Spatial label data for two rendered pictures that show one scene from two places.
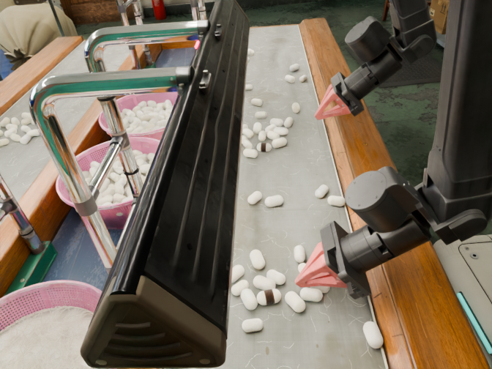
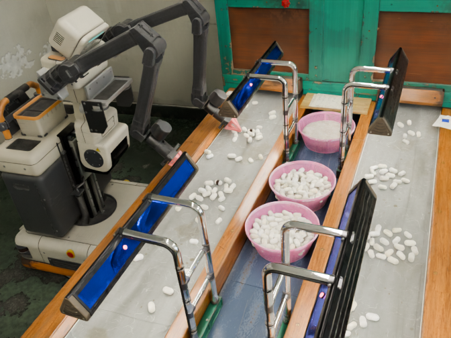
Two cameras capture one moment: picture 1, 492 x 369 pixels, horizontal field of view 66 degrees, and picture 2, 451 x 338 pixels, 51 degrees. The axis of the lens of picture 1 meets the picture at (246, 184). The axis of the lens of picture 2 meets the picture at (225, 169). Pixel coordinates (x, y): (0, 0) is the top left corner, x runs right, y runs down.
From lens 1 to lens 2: 241 cm
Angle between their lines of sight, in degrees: 104
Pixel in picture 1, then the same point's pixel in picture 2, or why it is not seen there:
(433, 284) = (204, 123)
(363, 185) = (221, 94)
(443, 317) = (209, 118)
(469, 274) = not seen: hidden behind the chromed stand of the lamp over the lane
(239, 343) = (264, 127)
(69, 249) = not seen: hidden behind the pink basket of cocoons
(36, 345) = (327, 135)
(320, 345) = (243, 124)
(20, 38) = not seen: outside the picture
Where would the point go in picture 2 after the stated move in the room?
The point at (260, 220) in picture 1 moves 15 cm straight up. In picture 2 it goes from (241, 153) to (238, 125)
